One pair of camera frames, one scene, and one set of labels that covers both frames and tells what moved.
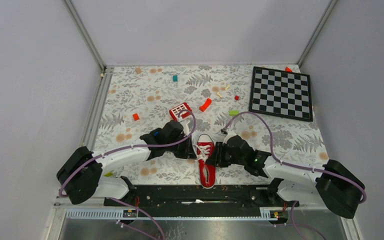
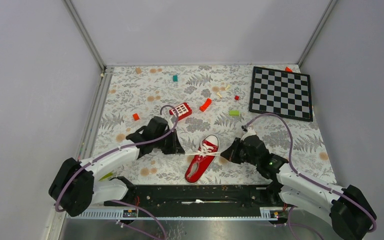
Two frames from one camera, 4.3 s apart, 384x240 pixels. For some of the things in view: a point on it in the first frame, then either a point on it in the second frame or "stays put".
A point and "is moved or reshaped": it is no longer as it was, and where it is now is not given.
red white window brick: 175,111 stays put
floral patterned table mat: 135,102 stays put
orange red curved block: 207,102 stays put
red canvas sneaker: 205,147 is moved or reshaped
